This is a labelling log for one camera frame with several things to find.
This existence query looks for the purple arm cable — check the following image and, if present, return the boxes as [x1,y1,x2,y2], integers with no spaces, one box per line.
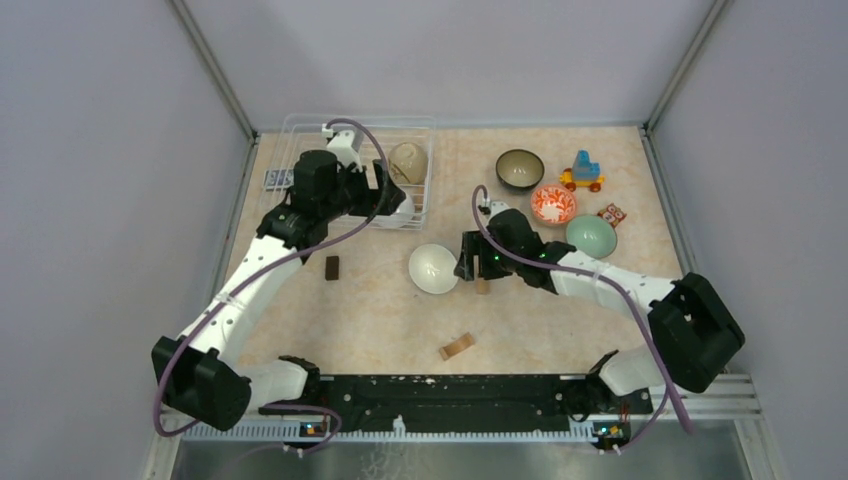
[152,117,392,455]
[470,184,695,455]

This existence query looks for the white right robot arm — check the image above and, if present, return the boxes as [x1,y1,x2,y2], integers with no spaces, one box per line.
[454,206,746,396]

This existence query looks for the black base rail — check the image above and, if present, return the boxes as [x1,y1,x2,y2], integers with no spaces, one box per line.
[298,374,653,434]

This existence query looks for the light wooden block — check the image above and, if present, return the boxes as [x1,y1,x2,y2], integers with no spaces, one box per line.
[475,278,491,295]

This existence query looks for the blue playing card box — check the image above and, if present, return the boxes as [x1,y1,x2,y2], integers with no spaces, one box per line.
[263,169,294,191]

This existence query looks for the white footed bowl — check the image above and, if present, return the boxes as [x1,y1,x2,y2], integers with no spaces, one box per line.
[408,243,458,295]

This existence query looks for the white wire dish rack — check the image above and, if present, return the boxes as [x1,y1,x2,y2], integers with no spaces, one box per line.
[257,114,436,230]

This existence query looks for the dark brown wooden block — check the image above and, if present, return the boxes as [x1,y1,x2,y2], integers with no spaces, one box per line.
[325,255,340,282]

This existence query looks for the red owl number toy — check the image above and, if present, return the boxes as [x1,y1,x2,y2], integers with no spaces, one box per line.
[597,203,627,229]

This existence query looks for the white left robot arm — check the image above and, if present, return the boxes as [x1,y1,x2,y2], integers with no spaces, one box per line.
[151,148,406,437]

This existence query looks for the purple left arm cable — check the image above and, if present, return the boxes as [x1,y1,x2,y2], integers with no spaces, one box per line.
[152,117,392,455]

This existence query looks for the arched wooden block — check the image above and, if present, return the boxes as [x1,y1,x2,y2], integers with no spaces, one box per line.
[438,332,475,361]

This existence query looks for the toy brick car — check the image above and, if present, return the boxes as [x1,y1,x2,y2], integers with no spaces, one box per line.
[559,150,605,193]

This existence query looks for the plain white bowl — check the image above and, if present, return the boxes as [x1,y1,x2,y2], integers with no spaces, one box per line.
[374,197,416,229]

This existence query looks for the white orange patterned bowl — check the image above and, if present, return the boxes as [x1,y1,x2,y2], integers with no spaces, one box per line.
[530,184,578,226]

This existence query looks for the beige leaf pattern bowl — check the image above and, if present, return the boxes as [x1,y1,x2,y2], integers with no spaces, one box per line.
[388,142,428,185]

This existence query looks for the dark bowl cream inside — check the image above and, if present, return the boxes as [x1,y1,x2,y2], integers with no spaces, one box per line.
[495,149,546,193]

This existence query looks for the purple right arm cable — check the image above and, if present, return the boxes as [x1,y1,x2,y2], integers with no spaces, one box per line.
[470,184,695,455]

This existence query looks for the mint green bowl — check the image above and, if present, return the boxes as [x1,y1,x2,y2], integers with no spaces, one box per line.
[566,215,618,259]

